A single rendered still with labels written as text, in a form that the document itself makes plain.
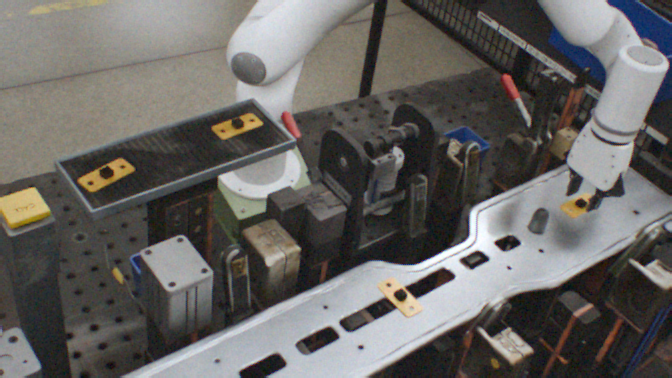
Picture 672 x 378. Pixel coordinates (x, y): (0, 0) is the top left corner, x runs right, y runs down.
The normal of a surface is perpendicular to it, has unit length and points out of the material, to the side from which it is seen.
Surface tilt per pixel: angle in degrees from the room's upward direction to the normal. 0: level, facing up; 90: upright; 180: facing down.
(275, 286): 90
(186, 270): 0
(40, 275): 90
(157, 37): 0
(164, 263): 0
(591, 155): 90
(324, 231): 90
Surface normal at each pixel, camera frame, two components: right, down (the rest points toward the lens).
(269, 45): 0.04, 0.40
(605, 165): -0.75, 0.35
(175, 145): 0.12, -0.74
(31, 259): 0.59, 0.58
